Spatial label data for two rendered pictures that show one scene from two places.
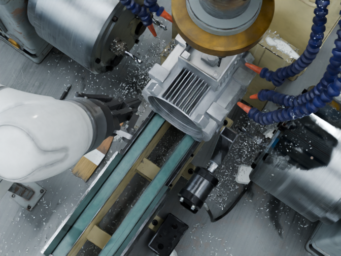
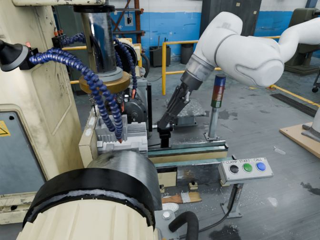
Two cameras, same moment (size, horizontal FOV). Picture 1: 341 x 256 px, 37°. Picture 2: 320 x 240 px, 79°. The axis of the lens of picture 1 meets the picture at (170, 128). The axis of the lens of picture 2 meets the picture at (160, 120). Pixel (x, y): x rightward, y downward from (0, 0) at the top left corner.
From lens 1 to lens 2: 1.09 m
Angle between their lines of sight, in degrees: 70
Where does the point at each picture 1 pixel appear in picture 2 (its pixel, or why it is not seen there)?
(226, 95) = not seen: hidden behind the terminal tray
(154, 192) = (177, 150)
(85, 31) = (145, 162)
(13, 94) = (217, 36)
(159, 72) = (135, 144)
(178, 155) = (156, 152)
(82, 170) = (196, 196)
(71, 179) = (204, 198)
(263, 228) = (153, 138)
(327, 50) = not seen: hidden behind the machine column
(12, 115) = (223, 16)
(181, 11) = (120, 80)
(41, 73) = not seen: outside the picture
